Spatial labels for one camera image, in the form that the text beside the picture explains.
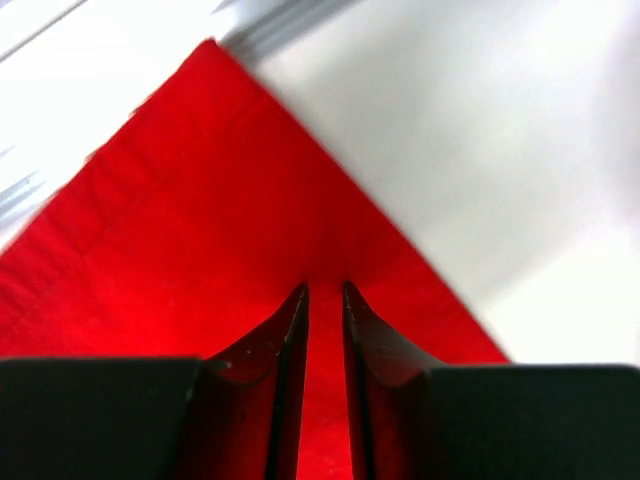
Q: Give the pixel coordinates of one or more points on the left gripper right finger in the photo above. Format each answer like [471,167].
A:
[412,416]

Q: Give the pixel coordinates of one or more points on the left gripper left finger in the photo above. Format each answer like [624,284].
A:
[235,415]

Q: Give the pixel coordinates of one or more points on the red trousers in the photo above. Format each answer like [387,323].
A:
[195,221]

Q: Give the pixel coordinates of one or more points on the left frame post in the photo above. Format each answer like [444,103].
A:
[253,29]

